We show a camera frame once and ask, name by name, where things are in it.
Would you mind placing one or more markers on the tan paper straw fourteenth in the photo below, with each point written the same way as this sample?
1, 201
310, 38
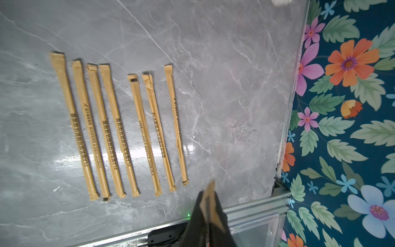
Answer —
148, 80

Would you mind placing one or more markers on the white plush toy blue shirt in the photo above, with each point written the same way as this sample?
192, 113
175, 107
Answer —
280, 3

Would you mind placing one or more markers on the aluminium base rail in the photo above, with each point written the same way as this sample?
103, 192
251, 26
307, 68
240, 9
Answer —
257, 223

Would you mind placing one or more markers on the tan paper straw thirteenth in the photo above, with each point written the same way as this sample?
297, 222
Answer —
133, 79

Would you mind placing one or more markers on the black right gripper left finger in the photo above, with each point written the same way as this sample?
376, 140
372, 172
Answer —
196, 230

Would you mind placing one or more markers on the tan paper straw fifteenth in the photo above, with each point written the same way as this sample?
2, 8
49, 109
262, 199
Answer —
169, 76

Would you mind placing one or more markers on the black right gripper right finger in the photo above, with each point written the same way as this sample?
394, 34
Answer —
220, 237

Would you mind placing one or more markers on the tan paper straw sixteenth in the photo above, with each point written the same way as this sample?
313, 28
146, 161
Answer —
208, 207

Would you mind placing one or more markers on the tan paper straw eleventh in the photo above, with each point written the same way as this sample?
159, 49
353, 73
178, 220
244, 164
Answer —
92, 70

